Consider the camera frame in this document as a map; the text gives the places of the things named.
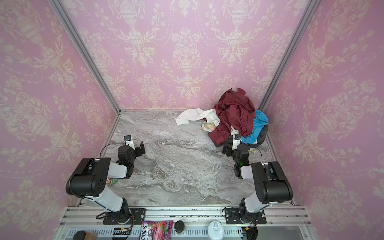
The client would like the turquoise cloth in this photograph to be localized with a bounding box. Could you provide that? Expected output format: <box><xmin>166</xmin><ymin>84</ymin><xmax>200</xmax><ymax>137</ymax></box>
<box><xmin>242</xmin><ymin>110</ymin><xmax>269</xmax><ymax>145</ymax></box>

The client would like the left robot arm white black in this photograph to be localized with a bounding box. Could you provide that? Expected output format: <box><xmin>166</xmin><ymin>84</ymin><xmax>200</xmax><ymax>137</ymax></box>
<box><xmin>66</xmin><ymin>142</ymin><xmax>146</xmax><ymax>226</ymax></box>

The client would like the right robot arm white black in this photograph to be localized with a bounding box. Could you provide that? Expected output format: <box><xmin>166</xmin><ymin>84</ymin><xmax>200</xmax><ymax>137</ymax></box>
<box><xmin>222</xmin><ymin>144</ymin><xmax>293</xmax><ymax>225</ymax></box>

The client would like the dark grey cloth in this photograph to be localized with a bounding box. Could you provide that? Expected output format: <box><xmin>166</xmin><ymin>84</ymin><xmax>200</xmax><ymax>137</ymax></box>
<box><xmin>223</xmin><ymin>125</ymin><xmax>269</xmax><ymax>150</ymax></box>

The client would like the tie-dye pastel cloth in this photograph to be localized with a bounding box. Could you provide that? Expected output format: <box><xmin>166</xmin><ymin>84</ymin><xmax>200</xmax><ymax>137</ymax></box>
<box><xmin>201</xmin><ymin>121</ymin><xmax>216</xmax><ymax>133</ymax></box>

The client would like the white cloth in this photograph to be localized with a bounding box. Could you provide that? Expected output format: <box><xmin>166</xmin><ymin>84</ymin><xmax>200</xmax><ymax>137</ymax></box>
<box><xmin>175</xmin><ymin>109</ymin><xmax>221</xmax><ymax>127</ymax></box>

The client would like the maroon shirt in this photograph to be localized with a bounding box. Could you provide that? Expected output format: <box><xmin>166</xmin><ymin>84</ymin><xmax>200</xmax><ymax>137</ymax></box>
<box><xmin>209</xmin><ymin>88</ymin><xmax>256</xmax><ymax>147</ymax></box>

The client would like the pink candy bag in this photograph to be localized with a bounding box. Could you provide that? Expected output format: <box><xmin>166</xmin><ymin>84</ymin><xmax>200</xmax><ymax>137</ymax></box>
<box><xmin>139</xmin><ymin>221</ymin><xmax>174</xmax><ymax>240</ymax></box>

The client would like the white round lid container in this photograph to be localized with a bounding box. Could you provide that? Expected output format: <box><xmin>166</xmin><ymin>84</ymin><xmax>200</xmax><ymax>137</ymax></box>
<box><xmin>208</xmin><ymin>221</ymin><xmax>225</xmax><ymax>240</ymax></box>

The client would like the black round cap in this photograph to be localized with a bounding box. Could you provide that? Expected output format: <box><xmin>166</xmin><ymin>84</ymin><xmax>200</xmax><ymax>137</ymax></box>
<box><xmin>174</xmin><ymin>220</ymin><xmax>186</xmax><ymax>234</ymax></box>

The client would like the brown jar black lid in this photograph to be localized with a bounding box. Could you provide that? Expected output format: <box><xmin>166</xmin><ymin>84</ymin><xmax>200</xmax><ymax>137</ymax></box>
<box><xmin>73</xmin><ymin>230</ymin><xmax>98</xmax><ymax>240</ymax></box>

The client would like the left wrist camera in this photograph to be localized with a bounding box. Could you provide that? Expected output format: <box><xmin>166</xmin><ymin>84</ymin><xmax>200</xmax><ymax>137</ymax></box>
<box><xmin>124</xmin><ymin>135</ymin><xmax>135</xmax><ymax>150</ymax></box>

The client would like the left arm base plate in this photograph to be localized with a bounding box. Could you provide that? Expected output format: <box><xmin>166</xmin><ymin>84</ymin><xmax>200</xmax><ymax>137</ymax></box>
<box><xmin>103</xmin><ymin>208</ymin><xmax>147</xmax><ymax>225</ymax></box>

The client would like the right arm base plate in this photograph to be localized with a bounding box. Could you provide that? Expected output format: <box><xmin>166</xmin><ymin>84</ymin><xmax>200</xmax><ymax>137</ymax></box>
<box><xmin>221</xmin><ymin>207</ymin><xmax>267</xmax><ymax>225</ymax></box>

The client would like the aluminium front rail frame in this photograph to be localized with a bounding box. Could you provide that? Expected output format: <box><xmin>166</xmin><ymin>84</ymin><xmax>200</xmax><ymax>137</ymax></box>
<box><xmin>54</xmin><ymin>203</ymin><xmax>316</xmax><ymax>240</ymax></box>

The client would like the left corner aluminium post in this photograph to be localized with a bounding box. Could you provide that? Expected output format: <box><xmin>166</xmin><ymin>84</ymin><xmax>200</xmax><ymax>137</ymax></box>
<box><xmin>48</xmin><ymin>0</ymin><xmax>121</xmax><ymax>115</ymax></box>

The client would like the corner aluminium post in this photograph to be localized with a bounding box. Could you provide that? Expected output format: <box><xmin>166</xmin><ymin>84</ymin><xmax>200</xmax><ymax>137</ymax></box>
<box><xmin>48</xmin><ymin>0</ymin><xmax>121</xmax><ymax>115</ymax></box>
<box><xmin>259</xmin><ymin>0</ymin><xmax>321</xmax><ymax>112</ymax></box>

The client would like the right corner aluminium post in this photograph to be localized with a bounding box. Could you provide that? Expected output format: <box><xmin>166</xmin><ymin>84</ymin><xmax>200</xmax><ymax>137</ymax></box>
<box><xmin>259</xmin><ymin>0</ymin><xmax>321</xmax><ymax>112</ymax></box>

